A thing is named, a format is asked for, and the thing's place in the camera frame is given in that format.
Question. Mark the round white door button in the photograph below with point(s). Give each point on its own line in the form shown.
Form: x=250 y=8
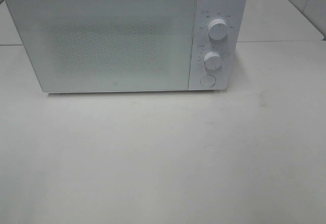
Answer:
x=208 y=81

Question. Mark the white microwave door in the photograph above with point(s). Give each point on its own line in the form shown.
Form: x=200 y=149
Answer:
x=107 y=45

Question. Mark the white microwave oven body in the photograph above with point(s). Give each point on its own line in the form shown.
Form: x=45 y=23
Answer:
x=219 y=2

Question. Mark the white timer knob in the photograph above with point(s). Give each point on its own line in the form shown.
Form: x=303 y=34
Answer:
x=212 y=60

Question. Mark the upper white power knob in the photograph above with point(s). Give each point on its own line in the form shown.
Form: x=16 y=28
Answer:
x=217 y=29

